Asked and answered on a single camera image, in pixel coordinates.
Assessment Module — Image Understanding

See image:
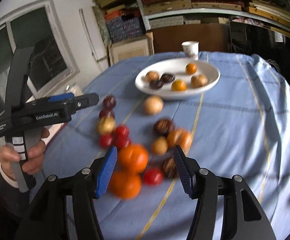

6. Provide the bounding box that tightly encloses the large orange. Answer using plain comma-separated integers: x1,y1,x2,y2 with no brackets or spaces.
118,144,149,174
108,170,142,200

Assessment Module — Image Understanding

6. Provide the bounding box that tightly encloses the dark passion fruit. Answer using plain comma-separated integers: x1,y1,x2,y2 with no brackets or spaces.
153,118,175,137
162,157,179,179

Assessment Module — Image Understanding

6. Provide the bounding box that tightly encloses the dark brown mangosteen fruit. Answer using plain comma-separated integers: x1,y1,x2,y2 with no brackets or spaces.
160,73,175,83

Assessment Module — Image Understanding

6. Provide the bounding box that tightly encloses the small tan fruit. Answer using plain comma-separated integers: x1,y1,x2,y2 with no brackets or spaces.
152,137,169,156

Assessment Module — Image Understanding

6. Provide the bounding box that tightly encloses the small red tomato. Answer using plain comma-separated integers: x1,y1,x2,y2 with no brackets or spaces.
143,167,164,186

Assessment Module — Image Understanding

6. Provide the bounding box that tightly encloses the orange striped apple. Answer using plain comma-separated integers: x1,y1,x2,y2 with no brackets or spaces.
167,128,193,152

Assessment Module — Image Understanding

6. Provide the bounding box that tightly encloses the small orange tangerine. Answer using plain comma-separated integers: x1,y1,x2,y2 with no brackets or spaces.
186,63,198,75

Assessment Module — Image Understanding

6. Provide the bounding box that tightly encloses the person's left hand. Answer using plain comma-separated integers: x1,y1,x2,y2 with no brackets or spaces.
0,128,49,181

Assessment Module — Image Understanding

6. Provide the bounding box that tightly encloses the white beverage can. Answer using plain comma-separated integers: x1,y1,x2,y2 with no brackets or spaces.
64,83,84,96

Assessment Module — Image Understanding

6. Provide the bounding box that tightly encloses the dark red plum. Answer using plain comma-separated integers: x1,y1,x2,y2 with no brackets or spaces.
102,95,117,109
99,108,115,119

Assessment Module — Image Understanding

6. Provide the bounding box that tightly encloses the smartphone in red case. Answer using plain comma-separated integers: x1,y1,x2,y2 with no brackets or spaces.
42,123,66,146

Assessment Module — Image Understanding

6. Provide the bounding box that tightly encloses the tan round pear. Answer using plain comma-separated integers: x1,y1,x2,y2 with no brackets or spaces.
143,95,164,115

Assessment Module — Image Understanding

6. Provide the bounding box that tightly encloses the tan fruit in bowl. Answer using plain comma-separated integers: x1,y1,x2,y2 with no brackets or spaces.
145,71,160,82

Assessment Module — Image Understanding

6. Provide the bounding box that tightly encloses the dark fruit in bowl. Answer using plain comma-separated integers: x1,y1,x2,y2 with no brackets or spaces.
149,80,165,90

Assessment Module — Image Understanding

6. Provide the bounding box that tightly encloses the framed wooden panel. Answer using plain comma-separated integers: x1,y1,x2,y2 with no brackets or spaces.
108,32,154,66

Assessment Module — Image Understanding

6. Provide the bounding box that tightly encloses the blue patterned box stack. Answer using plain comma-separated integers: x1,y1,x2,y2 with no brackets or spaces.
106,15,144,43

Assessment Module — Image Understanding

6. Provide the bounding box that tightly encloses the yellow orange in bowl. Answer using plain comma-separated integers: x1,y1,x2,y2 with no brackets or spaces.
171,79,187,92

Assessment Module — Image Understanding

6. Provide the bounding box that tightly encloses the white oval serving bowl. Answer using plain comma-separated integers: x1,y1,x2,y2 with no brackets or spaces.
134,58,220,100

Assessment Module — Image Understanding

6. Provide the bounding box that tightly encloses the blue checked tablecloth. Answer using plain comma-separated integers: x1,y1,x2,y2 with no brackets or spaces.
36,52,290,239

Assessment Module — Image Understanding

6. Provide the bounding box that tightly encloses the brown fruit in bowl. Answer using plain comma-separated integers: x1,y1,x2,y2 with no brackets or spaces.
191,74,208,88

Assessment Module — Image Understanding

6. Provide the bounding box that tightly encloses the white paper cup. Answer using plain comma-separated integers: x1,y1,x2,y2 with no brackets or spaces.
181,41,199,60

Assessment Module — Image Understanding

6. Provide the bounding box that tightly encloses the brown wooden chair back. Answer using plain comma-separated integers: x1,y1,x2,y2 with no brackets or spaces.
151,23,231,53

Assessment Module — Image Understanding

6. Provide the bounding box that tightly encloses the metal storage shelf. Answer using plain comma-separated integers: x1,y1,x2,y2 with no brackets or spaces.
136,0,290,33

